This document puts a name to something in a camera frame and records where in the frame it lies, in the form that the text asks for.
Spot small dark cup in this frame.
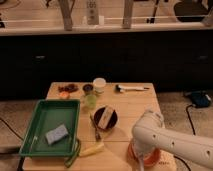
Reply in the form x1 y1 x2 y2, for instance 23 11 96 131
82 84 93 94

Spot dark red grapes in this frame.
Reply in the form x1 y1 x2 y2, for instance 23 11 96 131
58 84 78 93

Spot white cup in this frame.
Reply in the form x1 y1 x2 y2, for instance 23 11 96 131
93 78 106 93

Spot white block in bowl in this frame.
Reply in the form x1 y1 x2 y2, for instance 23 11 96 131
98 106 114 129

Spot metal fork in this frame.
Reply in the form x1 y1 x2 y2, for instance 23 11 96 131
90 115 101 142

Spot black cabinet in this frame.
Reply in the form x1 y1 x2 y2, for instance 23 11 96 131
0 30 213 100

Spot blue device on floor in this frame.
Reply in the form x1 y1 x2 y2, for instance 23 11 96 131
184 91 211 108

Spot orange small lid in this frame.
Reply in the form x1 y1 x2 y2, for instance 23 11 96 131
59 91 70 99

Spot green cup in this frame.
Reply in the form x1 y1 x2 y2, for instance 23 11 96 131
84 94 97 109

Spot green corn husk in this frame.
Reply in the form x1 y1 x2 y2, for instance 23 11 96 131
64 138 81 168

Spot blue sponge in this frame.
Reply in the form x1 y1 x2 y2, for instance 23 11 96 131
45 124 68 145

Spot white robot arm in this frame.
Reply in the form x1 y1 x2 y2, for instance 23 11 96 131
132 110 213 169

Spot green plastic tray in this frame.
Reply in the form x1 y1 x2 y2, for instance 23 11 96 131
19 99 80 157

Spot red bowl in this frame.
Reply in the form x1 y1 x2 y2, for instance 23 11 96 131
127 143 161 168

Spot black floor cable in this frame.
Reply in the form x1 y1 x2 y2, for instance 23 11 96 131
173 103 200 171

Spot white handled brush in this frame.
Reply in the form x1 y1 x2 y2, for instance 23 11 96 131
115 84 149 93

